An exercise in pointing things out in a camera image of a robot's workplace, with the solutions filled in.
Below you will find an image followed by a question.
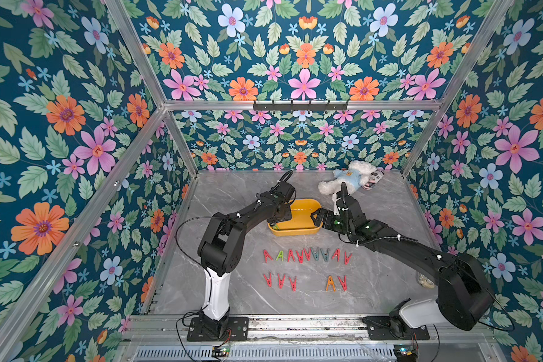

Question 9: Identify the white teddy bear blue shirt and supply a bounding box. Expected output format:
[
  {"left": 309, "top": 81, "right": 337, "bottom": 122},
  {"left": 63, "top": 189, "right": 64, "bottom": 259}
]
[{"left": 318, "top": 161, "right": 378, "bottom": 195}]

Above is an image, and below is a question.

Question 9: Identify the patterned pouch near bear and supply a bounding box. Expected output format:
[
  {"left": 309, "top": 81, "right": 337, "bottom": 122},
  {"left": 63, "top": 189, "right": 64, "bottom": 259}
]
[{"left": 363, "top": 170, "right": 384, "bottom": 190}]

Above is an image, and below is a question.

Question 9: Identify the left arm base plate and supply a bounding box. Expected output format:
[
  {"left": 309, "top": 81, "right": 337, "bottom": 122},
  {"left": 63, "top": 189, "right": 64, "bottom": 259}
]
[{"left": 187, "top": 315, "right": 250, "bottom": 342}]

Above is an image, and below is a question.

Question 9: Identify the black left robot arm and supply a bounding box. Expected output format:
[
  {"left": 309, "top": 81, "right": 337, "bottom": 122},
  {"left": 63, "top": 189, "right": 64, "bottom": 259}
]
[{"left": 198, "top": 181, "right": 296, "bottom": 323}]

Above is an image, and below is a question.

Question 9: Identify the aluminium front rail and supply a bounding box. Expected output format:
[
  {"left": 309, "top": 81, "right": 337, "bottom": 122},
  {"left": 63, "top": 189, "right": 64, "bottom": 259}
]
[{"left": 122, "top": 314, "right": 496, "bottom": 343}]

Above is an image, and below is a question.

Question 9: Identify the yellow plastic storage box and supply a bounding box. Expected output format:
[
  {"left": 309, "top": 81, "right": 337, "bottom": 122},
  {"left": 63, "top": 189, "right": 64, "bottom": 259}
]
[{"left": 268, "top": 198, "right": 321, "bottom": 237}]

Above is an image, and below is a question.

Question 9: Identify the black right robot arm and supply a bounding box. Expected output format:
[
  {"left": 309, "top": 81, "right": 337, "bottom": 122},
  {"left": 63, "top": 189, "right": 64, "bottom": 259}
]
[{"left": 311, "top": 190, "right": 494, "bottom": 336}]

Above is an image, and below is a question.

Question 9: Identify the black hook rail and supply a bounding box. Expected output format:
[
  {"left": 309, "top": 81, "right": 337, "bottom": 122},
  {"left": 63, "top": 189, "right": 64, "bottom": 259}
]
[{"left": 252, "top": 100, "right": 348, "bottom": 113}]

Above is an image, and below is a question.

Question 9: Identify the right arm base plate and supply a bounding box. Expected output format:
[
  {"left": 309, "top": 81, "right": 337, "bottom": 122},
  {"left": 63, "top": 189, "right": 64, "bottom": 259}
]
[{"left": 361, "top": 315, "right": 431, "bottom": 341}]

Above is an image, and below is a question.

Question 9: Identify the red clothespin second row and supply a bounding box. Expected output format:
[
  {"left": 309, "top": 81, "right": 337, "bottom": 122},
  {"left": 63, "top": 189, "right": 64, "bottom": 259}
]
[{"left": 338, "top": 275, "right": 348, "bottom": 291}]

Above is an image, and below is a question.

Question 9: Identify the teal clothespin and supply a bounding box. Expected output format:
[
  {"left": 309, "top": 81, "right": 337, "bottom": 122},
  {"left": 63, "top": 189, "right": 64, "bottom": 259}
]
[
  {"left": 319, "top": 248, "right": 330, "bottom": 262},
  {"left": 310, "top": 247, "right": 320, "bottom": 261}
]

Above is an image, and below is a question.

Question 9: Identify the orange clothespin row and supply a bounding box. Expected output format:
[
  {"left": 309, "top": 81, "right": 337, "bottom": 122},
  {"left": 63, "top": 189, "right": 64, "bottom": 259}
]
[{"left": 325, "top": 275, "right": 337, "bottom": 292}]

